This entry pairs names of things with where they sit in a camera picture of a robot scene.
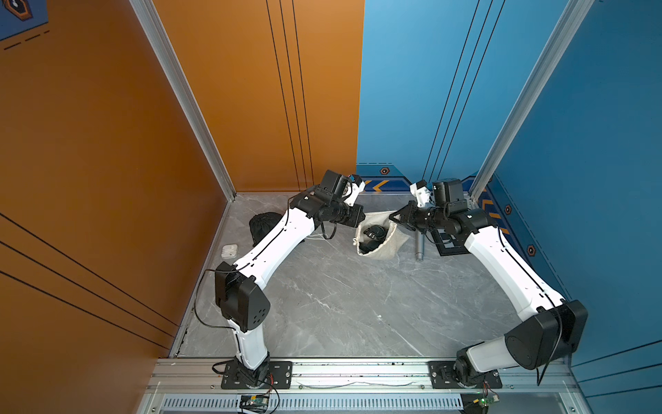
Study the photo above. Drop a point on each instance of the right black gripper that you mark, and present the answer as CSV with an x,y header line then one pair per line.
x,y
409,219

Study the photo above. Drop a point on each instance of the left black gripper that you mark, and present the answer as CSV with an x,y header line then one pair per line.
x,y
355,211

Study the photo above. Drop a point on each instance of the black hair dryer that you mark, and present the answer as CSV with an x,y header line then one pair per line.
x,y
376,236

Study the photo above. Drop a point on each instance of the beige printed drawstring pouch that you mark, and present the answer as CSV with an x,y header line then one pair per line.
x,y
394,241

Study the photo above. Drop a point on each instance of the black drawstring pouch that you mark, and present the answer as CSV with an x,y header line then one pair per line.
x,y
262,224

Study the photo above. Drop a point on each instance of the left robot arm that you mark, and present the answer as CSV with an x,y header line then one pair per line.
x,y
239,287

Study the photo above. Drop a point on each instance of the grey microphone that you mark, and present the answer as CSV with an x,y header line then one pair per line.
x,y
419,246

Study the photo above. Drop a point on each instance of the folded checkered chess board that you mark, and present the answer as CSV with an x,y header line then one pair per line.
x,y
447,245

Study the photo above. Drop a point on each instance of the white earbuds case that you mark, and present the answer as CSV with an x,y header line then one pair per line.
x,y
229,251

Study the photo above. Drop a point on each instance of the right green circuit board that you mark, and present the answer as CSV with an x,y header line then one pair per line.
x,y
475,404

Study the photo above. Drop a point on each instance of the green circuit board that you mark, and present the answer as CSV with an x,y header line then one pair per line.
x,y
475,404
255,403

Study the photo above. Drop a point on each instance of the left green circuit board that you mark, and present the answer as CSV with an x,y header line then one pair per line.
x,y
255,403

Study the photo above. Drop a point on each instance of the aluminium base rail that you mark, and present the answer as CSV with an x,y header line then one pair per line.
x,y
355,385

